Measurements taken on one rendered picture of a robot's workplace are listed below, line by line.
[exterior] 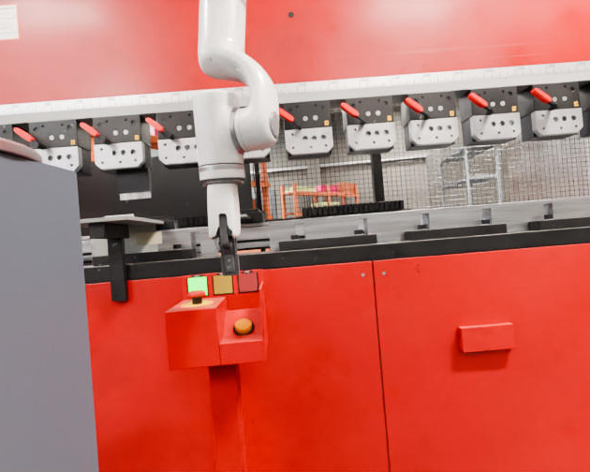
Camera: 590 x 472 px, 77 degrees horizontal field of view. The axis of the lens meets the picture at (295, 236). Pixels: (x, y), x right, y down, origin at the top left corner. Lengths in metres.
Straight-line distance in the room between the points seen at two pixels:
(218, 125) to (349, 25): 0.78
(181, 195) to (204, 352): 1.09
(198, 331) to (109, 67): 0.92
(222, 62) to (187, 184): 1.10
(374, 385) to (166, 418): 0.60
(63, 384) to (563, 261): 1.23
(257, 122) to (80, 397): 0.46
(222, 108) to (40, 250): 0.40
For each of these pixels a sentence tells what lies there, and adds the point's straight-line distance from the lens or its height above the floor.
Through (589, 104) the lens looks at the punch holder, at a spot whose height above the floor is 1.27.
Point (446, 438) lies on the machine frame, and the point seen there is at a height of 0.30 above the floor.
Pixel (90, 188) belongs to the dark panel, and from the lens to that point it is 1.96.
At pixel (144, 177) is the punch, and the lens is 1.31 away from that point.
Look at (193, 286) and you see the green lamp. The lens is 0.96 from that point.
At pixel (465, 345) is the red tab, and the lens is 1.19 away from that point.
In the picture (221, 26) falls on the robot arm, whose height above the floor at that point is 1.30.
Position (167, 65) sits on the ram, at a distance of 1.35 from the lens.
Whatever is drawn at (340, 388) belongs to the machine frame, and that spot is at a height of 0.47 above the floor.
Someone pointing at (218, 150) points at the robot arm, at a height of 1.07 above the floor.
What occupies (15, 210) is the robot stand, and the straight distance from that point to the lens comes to 0.40.
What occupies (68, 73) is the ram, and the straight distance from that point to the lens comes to 1.46.
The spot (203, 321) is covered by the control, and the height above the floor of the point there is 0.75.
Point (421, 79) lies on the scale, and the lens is 1.35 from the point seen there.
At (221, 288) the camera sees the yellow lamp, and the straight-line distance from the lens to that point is 0.94.
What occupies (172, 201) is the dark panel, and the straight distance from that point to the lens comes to 1.81.
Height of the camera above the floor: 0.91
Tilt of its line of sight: 1 degrees up
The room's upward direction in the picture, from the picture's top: 5 degrees counter-clockwise
